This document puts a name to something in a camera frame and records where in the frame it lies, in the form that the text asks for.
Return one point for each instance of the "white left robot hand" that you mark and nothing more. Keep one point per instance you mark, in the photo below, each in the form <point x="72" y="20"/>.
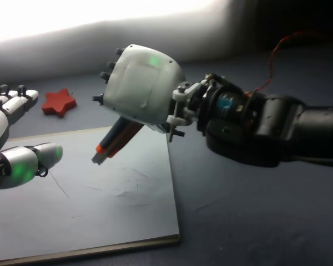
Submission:
<point x="19" y="163"/>

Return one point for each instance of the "red star block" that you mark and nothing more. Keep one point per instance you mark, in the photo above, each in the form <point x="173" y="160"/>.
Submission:
<point x="58" y="104"/>

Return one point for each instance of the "white blurred panel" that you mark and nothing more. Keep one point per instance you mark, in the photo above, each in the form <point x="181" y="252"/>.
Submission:
<point x="72" y="25"/>

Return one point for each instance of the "orange black utility knife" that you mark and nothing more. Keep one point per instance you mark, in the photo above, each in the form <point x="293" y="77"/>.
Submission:
<point x="111" y="144"/>

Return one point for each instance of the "grey table cloth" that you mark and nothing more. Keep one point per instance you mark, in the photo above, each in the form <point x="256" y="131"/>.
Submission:
<point x="252" y="207"/>

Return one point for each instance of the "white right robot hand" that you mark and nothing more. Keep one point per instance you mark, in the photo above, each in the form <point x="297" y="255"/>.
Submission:
<point x="138" y="86"/>

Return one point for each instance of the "white cutting board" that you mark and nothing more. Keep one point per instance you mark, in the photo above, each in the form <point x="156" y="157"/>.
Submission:
<point x="100" y="207"/>

